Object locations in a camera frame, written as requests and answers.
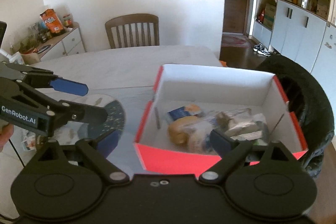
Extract yellow cat plush toy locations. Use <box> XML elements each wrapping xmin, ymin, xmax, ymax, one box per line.
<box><xmin>167</xmin><ymin>116</ymin><xmax>201</xmax><ymax>145</ymax></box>

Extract silver foil snack bag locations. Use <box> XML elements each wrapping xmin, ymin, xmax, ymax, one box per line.
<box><xmin>215</xmin><ymin>108</ymin><xmax>269</xmax><ymax>142</ymax></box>

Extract person left hand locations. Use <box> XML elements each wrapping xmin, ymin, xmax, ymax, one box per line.
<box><xmin>0</xmin><ymin>124</ymin><xmax>14</xmax><ymax>152</ymax></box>

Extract patterned table mat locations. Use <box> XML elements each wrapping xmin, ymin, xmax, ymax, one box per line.
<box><xmin>10</xmin><ymin>86</ymin><xmax>156</xmax><ymax>169</ymax></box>

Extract white sideboard cabinet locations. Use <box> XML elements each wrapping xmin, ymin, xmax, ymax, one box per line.
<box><xmin>21</xmin><ymin>22</ymin><xmax>86</xmax><ymax>65</ymax></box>

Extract small orange white packet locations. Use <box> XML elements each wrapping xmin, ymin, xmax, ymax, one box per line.
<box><xmin>167</xmin><ymin>104</ymin><xmax>204</xmax><ymax>122</ymax></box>

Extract orange snack bag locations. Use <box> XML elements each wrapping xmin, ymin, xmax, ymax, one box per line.
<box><xmin>40</xmin><ymin>9</ymin><xmax>66</xmax><ymax>36</ymax></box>

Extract red shoe box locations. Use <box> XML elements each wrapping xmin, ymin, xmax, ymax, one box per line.
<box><xmin>134</xmin><ymin>64</ymin><xmax>308</xmax><ymax>176</ymax></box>

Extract pair of sneakers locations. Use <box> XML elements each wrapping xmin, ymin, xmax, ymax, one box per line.
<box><xmin>253</xmin><ymin>43</ymin><xmax>271</xmax><ymax>57</ymax></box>

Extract wooden dining chair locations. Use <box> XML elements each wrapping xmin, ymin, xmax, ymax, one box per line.
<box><xmin>105</xmin><ymin>14</ymin><xmax>159</xmax><ymax>49</ymax></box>

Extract white wall cabinet unit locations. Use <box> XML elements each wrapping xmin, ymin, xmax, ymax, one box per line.
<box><xmin>255</xmin><ymin>0</ymin><xmax>335</xmax><ymax>103</ymax></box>

